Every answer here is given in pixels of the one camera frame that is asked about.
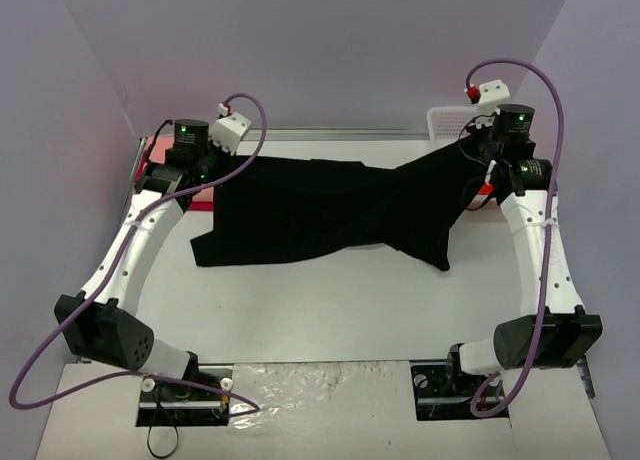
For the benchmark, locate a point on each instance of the orange t-shirt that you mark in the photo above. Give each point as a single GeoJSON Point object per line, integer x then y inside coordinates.
{"type": "Point", "coordinates": [485, 190]}

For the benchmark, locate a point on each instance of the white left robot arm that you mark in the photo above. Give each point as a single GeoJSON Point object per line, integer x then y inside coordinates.
{"type": "Point", "coordinates": [100, 322]}

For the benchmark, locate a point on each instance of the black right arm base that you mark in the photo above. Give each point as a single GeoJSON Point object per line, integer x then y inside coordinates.
{"type": "Point", "coordinates": [440, 396]}

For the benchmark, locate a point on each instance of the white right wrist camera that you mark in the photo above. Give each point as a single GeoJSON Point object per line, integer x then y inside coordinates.
{"type": "Point", "coordinates": [486, 98]}

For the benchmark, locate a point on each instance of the folded red t-shirt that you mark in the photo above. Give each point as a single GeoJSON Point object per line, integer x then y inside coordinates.
{"type": "Point", "coordinates": [200, 207]}

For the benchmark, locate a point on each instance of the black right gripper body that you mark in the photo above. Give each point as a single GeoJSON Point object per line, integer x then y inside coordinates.
{"type": "Point", "coordinates": [484, 147]}

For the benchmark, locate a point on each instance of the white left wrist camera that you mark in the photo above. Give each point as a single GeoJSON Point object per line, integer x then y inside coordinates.
{"type": "Point", "coordinates": [227, 132]}

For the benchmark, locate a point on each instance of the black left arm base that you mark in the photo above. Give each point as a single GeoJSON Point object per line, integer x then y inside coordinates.
{"type": "Point", "coordinates": [166, 404]}

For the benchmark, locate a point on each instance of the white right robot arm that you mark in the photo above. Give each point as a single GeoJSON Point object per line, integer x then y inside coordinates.
{"type": "Point", "coordinates": [553, 321]}

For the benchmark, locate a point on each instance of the white plastic basket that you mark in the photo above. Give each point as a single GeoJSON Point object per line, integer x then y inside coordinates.
{"type": "Point", "coordinates": [446, 122]}

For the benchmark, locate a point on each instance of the folded pink t-shirt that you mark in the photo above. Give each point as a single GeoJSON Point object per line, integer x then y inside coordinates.
{"type": "Point", "coordinates": [202, 195]}

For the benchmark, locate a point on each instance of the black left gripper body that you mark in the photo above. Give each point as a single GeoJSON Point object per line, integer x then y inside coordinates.
{"type": "Point", "coordinates": [209, 160]}

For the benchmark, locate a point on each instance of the black t-shirt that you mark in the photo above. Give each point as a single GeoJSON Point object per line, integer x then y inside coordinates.
{"type": "Point", "coordinates": [283, 210]}

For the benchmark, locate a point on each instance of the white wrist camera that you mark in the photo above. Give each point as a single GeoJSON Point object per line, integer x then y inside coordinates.
{"type": "Point", "coordinates": [486, 98]}
{"type": "Point", "coordinates": [227, 132]}

